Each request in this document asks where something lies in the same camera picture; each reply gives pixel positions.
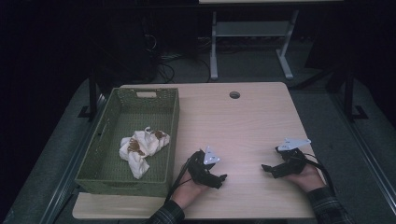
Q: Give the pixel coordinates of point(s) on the black metal stand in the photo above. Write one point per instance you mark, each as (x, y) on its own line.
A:
(92, 93)
(349, 96)

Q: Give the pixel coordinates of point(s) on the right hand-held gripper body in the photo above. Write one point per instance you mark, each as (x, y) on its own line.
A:
(292, 163)

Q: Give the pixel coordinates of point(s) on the white stained cloth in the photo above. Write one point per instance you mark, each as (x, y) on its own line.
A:
(144, 146)

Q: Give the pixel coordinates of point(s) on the person's right hand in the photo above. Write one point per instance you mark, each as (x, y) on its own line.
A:
(306, 180)

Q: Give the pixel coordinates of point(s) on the white metal table frame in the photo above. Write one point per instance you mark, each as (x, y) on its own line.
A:
(249, 29)

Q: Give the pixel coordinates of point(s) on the person's left hand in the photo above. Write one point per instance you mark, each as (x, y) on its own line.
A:
(188, 194)

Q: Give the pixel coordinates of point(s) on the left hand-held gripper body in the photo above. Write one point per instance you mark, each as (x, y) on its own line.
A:
(199, 169)

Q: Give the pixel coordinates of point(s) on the aluminium rail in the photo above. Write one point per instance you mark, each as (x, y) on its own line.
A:
(367, 158)
(67, 174)

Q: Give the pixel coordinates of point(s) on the green woven basket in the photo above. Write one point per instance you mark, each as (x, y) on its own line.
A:
(102, 174)

